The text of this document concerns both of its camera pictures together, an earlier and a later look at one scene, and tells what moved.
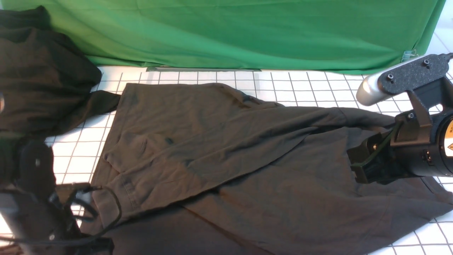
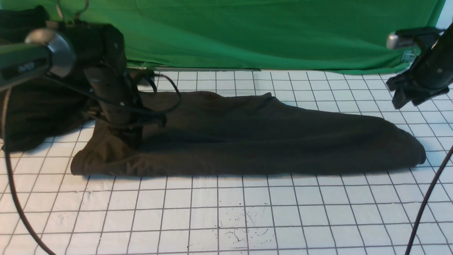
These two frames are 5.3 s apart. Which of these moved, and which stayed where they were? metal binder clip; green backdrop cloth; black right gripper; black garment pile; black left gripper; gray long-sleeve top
Moved: black left gripper; gray long-sleeve top; black right gripper
Stayed: green backdrop cloth; metal binder clip; black garment pile
